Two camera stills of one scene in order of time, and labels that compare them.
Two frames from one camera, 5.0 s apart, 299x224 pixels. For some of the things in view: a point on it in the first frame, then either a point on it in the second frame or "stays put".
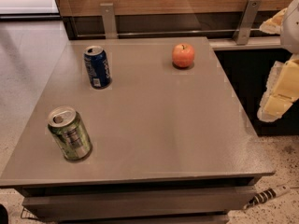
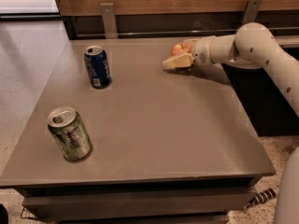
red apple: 183,55 stays put
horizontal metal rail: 103,35 stays put
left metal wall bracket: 109,21 stays put
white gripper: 291,27 to 202,51
